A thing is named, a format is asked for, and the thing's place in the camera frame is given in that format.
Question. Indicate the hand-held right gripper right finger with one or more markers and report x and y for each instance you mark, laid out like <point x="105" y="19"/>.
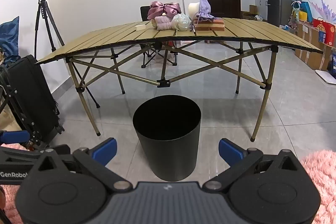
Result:
<point x="231" y="151"/>

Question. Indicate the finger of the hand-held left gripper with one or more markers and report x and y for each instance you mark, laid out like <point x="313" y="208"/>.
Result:
<point x="14" y="137"/>
<point x="23" y="153"/>

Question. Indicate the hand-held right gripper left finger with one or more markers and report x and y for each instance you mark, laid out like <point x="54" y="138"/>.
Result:
<point x="105" y="151"/>

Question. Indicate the black trash bin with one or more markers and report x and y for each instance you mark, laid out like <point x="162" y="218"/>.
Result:
<point x="168" y="155"/>

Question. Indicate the white wedge sponge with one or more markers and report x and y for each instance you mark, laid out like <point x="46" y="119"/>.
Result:
<point x="140" y="28"/>

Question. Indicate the brown layered sponge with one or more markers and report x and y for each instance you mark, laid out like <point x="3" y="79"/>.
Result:
<point x="210" y="24"/>

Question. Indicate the clear plastic bag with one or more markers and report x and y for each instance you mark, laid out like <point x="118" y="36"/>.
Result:
<point x="181" y="22"/>

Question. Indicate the lilac plush headband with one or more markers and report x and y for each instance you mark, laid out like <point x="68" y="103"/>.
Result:
<point x="162" y="23"/>

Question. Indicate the white foam roll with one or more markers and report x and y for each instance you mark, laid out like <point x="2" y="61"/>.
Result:
<point x="193" y="10"/>

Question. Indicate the pink satin bow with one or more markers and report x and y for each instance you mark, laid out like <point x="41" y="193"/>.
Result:
<point x="157" y="10"/>

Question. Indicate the pink fluffy cloth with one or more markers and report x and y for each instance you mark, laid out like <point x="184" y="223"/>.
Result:
<point x="10" y="213"/>
<point x="323" y="174"/>

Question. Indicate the black suitcase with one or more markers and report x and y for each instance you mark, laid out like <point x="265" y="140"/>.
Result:
<point x="29" y="87"/>

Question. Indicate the tan folding slat table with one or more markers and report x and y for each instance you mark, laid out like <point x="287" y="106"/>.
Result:
<point x="131" y="37"/>

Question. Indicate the white floor scale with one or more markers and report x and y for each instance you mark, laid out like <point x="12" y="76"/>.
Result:
<point x="326" y="77"/>

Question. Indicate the black tripod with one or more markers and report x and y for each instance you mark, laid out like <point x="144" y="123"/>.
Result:
<point x="44" y="11"/>

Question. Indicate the large cardboard box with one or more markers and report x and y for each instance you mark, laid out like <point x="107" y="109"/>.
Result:
<point x="311" y="48"/>

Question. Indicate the blue package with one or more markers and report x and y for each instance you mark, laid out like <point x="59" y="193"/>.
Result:
<point x="334" y="60"/>

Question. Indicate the stacked cardboard boxes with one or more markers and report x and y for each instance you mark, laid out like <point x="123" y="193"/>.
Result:
<point x="252" y="12"/>

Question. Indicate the black folding chair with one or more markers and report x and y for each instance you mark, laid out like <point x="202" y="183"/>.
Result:
<point x="144" y="12"/>

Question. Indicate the white base cabinet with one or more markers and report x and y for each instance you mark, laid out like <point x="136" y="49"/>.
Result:
<point x="261" y="6"/>

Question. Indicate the red gift box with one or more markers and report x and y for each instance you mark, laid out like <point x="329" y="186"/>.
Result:
<point x="324" y="32"/>

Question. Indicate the yellow gift bag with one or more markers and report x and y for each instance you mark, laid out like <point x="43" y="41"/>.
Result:
<point x="303" y="16"/>

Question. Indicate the blue gift bag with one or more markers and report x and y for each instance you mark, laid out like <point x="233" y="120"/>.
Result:
<point x="308" y="12"/>

